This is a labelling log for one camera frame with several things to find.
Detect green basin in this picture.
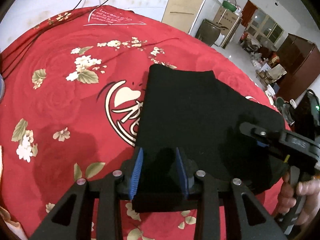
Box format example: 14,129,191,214
222,0,237,12

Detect tan wooden door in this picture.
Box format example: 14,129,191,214
162,0,204,33

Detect dark ceramic jar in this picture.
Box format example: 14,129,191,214
195,18,222,47

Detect cardboard box stack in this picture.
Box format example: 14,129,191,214
213,6,242,49

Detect dark wooden cabinet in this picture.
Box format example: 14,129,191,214
277,34,319,101

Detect red floral bedspread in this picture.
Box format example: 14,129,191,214
1,5,280,239

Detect black pants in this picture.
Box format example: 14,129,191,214
132,64,287,212

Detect right hand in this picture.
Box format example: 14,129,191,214
277,172,320,227

